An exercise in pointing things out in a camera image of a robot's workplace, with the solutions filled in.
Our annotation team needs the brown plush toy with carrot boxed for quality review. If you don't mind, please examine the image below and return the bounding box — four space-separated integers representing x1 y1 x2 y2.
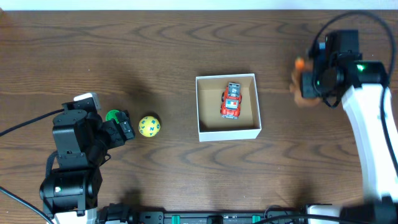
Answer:
289 57 322 108

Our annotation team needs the red toy truck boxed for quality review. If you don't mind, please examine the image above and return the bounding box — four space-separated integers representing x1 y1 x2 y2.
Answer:
220 83 242 119

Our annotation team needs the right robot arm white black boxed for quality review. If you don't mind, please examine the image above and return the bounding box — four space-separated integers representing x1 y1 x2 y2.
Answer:
300 30 397 223

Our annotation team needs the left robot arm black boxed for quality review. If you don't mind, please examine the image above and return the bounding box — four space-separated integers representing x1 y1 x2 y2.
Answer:
39 110 135 219

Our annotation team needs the green ribbed plastic wheel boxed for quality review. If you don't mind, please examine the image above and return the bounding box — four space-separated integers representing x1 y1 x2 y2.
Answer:
105 110 119 123

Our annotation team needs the yellow ball with blue letters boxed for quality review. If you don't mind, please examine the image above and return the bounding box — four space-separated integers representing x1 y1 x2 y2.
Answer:
138 116 161 138

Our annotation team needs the white cardboard box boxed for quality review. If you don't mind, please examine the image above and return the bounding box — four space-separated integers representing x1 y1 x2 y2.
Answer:
195 73 262 142

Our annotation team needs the black rail at table edge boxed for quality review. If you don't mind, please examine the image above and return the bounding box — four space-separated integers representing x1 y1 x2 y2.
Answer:
96 202 312 224

